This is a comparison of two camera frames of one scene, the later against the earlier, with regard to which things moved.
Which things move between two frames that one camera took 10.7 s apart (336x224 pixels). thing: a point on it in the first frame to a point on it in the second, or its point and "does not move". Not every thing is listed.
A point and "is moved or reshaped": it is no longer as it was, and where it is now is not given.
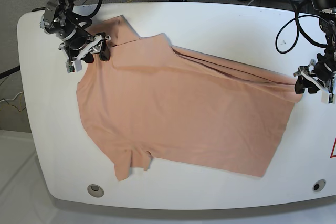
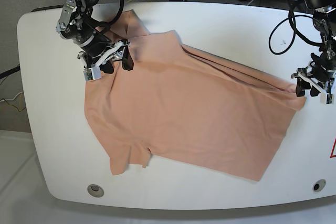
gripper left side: x=79 y=40 to x=96 y=45
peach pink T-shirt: x=153 y=99 is moved or reshaped
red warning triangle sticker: x=331 y=155 does not move
